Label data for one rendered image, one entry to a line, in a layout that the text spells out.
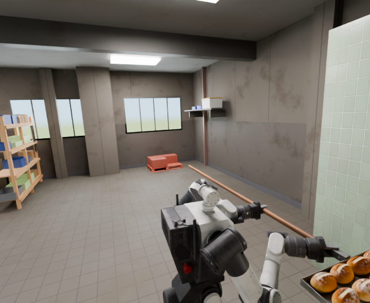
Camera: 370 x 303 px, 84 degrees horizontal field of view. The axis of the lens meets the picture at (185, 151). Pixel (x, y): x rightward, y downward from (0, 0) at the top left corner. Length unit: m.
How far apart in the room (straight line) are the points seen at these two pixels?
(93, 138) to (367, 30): 6.42
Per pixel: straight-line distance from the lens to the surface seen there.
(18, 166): 6.29
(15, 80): 7.84
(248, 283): 0.89
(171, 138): 7.80
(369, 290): 1.04
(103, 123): 6.94
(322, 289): 1.00
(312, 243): 1.16
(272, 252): 1.08
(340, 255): 1.19
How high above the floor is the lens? 1.86
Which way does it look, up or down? 10 degrees down
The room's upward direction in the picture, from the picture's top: 2 degrees counter-clockwise
